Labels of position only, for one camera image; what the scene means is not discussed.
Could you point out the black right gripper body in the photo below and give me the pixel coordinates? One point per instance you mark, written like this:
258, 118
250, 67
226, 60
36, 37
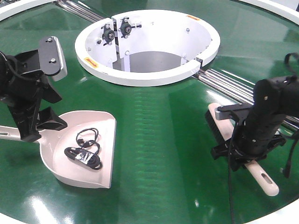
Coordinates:
242, 150

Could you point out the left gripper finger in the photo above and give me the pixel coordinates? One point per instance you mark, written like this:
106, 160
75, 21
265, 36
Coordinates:
49, 92
47, 119

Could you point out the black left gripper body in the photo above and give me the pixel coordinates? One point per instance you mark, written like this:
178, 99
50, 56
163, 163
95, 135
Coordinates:
21, 90

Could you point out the beige hand brush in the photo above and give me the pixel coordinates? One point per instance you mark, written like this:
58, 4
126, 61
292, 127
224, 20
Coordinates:
224, 129

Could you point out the pink dustpan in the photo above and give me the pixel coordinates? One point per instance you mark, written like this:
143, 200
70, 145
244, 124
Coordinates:
52, 144

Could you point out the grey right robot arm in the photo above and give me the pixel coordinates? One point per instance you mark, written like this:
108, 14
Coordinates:
254, 134

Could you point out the green conveyor belt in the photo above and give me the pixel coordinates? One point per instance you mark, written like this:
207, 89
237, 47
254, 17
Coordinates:
163, 172

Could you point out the white outer conveyor rim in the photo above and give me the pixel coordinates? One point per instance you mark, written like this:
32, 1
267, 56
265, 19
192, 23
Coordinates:
281, 8

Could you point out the steel transfer rollers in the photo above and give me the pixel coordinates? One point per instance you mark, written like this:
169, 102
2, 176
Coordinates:
80, 10
227, 83

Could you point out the far steel transfer rollers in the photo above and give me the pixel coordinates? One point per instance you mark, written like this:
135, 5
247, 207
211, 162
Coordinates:
80, 10

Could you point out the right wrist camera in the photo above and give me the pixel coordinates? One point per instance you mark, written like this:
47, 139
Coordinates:
235, 112

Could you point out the left black bearing mount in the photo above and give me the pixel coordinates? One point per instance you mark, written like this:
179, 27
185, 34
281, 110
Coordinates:
108, 34

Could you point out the black bearing mount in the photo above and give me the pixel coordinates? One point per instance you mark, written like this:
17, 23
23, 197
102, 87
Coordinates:
108, 34
126, 27

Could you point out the right black bearing mount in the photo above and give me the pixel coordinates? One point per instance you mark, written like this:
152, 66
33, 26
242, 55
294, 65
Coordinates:
126, 27

